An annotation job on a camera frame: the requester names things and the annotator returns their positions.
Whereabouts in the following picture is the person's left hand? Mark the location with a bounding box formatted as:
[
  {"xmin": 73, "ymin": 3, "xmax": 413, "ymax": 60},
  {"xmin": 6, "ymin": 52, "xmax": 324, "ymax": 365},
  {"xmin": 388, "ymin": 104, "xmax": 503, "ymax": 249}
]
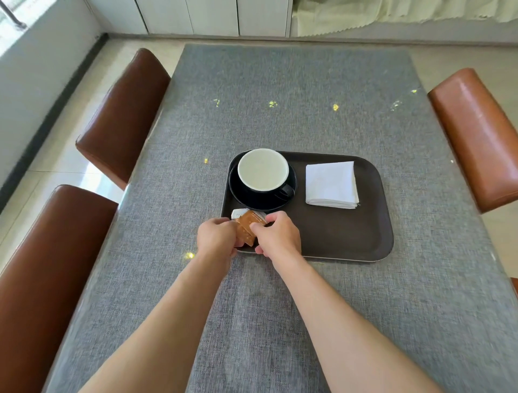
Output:
[{"xmin": 196, "ymin": 217, "xmax": 246, "ymax": 269}]

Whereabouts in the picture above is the person's right hand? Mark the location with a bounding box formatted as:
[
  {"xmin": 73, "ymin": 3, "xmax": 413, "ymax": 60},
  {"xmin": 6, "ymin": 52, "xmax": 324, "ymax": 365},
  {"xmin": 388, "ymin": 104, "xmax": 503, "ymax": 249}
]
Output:
[{"xmin": 249, "ymin": 210, "xmax": 302, "ymax": 271}]

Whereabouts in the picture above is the black saucer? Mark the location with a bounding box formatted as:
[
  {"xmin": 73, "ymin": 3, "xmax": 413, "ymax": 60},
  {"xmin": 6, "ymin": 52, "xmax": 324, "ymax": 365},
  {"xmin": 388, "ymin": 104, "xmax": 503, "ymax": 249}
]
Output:
[{"xmin": 228, "ymin": 152, "xmax": 298, "ymax": 211}]

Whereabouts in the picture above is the dark brown tray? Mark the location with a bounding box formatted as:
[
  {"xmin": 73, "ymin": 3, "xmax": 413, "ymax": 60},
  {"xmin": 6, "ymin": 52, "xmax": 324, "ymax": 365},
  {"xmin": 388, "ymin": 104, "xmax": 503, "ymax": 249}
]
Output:
[{"xmin": 220, "ymin": 150, "xmax": 395, "ymax": 263}]

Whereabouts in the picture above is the black cup white inside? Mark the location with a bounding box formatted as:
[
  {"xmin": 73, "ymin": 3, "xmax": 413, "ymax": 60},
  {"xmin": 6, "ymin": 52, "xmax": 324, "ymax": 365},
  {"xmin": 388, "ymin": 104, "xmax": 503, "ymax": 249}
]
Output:
[{"xmin": 237, "ymin": 148, "xmax": 296, "ymax": 200}]

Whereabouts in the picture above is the white cloth napkin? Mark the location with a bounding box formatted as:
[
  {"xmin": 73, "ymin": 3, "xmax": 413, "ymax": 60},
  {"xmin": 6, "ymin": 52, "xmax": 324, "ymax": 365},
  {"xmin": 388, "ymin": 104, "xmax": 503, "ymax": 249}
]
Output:
[{"xmin": 305, "ymin": 161, "xmax": 360, "ymax": 210}]

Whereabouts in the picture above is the person's right forearm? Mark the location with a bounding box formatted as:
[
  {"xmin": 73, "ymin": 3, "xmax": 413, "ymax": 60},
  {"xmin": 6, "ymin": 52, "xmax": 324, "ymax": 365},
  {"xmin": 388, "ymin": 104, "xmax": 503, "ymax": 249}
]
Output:
[{"xmin": 271, "ymin": 250, "xmax": 444, "ymax": 393}]

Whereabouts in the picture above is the person's left forearm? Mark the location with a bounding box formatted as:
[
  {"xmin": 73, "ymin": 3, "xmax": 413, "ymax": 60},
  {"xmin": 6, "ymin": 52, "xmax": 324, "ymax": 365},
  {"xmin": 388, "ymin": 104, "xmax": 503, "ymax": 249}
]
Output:
[{"xmin": 79, "ymin": 250, "xmax": 234, "ymax": 393}]

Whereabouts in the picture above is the dark brown leather chair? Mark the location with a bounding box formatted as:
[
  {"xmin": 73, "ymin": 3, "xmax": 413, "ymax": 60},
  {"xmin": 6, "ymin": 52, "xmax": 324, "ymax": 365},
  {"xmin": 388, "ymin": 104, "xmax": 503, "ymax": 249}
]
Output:
[
  {"xmin": 75, "ymin": 48, "xmax": 172, "ymax": 191},
  {"xmin": 0, "ymin": 185, "xmax": 119, "ymax": 393}
]

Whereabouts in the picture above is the grey cloth-covered table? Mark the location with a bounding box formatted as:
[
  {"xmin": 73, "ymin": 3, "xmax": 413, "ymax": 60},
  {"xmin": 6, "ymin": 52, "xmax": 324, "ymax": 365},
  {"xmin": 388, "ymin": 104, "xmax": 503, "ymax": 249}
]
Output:
[{"xmin": 42, "ymin": 43, "xmax": 518, "ymax": 393}]

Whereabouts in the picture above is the white cabinet counter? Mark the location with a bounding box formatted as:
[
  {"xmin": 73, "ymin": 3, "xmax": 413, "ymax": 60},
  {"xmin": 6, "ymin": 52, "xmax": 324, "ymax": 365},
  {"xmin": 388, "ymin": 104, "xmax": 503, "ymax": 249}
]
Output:
[{"xmin": 85, "ymin": 0, "xmax": 518, "ymax": 43}]

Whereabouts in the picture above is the grey metal window railing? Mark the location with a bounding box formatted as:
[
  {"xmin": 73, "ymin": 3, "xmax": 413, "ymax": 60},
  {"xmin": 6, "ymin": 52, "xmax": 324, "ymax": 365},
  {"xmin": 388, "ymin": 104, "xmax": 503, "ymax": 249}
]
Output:
[{"xmin": 0, "ymin": 0, "xmax": 28, "ymax": 30}]

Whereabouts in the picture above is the low window with white frame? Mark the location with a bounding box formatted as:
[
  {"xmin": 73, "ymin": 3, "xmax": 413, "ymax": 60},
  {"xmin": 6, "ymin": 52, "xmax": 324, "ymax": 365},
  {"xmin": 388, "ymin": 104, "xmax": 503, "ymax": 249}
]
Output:
[{"xmin": 0, "ymin": 0, "xmax": 53, "ymax": 57}]

